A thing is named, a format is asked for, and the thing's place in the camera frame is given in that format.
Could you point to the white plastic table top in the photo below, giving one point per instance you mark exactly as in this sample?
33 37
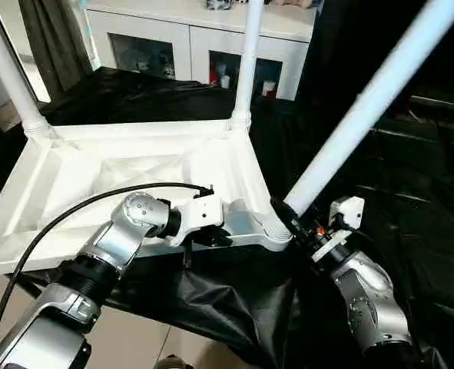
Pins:
134 154

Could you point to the white plastic table leg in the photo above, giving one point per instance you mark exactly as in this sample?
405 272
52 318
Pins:
369 104
15 81
249 54

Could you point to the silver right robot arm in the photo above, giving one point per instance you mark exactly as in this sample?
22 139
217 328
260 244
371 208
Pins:
372 300

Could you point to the black mat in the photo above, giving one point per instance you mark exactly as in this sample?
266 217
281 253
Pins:
234 307

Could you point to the black left robot foot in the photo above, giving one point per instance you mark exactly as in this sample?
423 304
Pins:
173 363

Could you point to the white cup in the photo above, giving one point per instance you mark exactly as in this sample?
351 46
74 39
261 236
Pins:
269 87
225 81

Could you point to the white cabinet with glass doors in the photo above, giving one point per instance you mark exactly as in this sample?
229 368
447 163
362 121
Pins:
196 23

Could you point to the grey window curtain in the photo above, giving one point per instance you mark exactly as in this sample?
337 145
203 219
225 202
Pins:
54 38

